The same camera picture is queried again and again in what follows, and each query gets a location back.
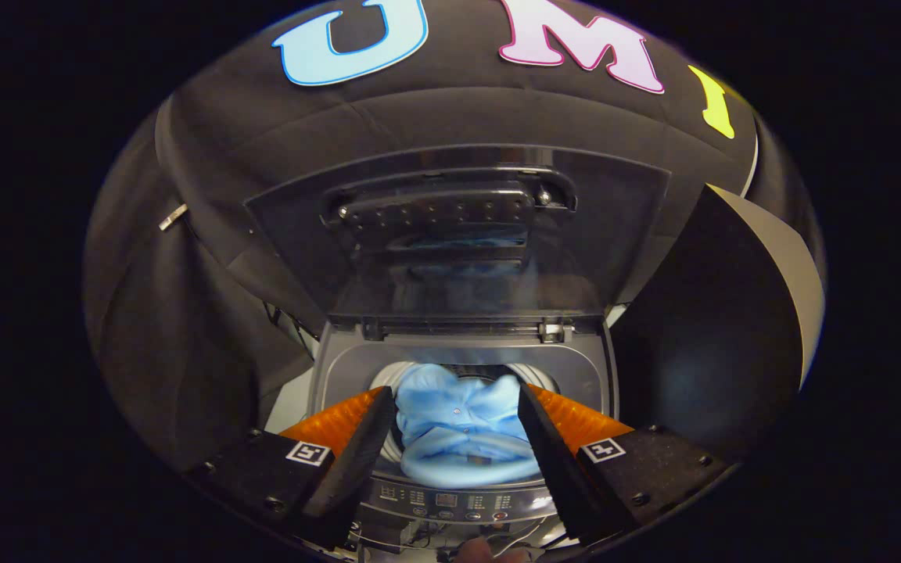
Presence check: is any beige cabinet with black top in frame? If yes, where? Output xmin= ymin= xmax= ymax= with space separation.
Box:
xmin=613 ymin=184 xmax=825 ymax=464

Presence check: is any dark glass washing machine lid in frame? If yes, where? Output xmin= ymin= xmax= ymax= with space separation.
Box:
xmin=243 ymin=145 xmax=670 ymax=323

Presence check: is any light blue shirt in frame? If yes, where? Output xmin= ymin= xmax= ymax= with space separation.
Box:
xmin=394 ymin=364 xmax=543 ymax=487

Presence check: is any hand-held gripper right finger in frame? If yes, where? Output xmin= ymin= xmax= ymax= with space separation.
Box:
xmin=517 ymin=382 xmax=733 ymax=548

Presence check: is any dark grey washing machine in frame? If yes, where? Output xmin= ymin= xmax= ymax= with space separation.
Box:
xmin=263 ymin=313 xmax=625 ymax=561

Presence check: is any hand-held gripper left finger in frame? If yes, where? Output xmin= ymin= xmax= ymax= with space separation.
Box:
xmin=183 ymin=385 xmax=398 ymax=550

